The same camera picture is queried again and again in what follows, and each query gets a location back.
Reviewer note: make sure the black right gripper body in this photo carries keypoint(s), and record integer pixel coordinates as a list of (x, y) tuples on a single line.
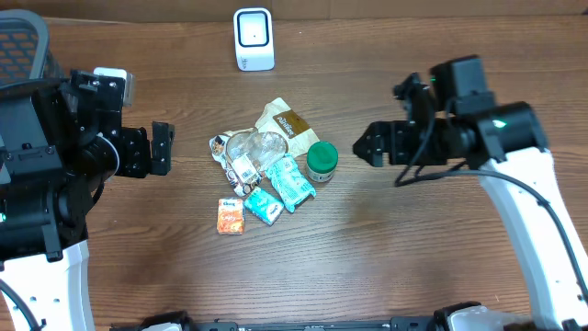
[(438, 152)]

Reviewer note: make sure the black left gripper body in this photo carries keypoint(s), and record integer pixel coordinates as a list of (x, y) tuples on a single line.
[(134, 157)]

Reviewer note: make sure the green lid jar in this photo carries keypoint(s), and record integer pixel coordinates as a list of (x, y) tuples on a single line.
[(321, 162)]

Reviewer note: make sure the beige brown snack pouch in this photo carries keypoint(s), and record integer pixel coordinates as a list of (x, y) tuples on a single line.
[(245, 155)]

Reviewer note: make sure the light green tissue pack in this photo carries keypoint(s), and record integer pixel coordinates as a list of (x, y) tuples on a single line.
[(291, 186)]

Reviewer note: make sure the orange tissue pack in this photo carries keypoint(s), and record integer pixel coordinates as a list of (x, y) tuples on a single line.
[(230, 218)]

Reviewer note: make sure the teal tissue pack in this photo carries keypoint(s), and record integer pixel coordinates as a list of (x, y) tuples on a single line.
[(264, 206)]

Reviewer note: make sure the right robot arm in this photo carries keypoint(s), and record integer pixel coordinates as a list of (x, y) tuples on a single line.
[(506, 149)]

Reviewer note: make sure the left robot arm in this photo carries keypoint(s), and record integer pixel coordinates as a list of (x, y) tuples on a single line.
[(62, 140)]

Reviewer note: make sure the white barcode scanner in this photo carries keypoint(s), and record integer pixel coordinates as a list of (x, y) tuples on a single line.
[(253, 39)]

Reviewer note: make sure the grey plastic shopping basket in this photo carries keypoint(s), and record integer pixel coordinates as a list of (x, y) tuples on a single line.
[(25, 48)]

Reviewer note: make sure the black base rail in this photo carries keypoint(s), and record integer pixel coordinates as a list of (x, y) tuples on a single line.
[(298, 326)]

